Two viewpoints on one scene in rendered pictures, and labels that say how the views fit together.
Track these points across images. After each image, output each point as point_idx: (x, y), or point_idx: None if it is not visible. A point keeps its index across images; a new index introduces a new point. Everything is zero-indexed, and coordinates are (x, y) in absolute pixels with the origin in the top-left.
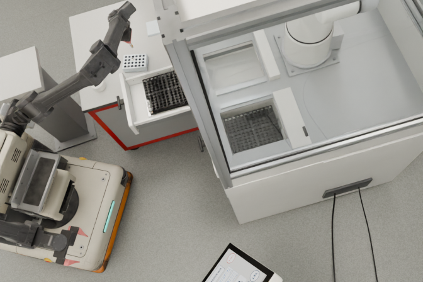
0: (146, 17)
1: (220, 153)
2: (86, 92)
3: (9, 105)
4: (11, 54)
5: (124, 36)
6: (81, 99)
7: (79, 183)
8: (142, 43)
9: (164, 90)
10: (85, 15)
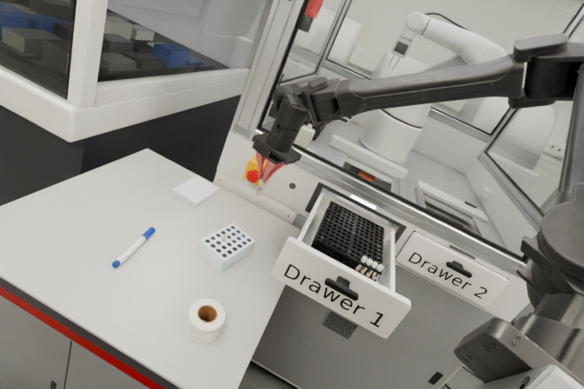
0: (160, 185)
1: None
2: (186, 361)
3: (536, 367)
4: None
5: (291, 151)
6: (191, 388)
7: None
8: (196, 219)
9: (353, 235)
10: (1, 214)
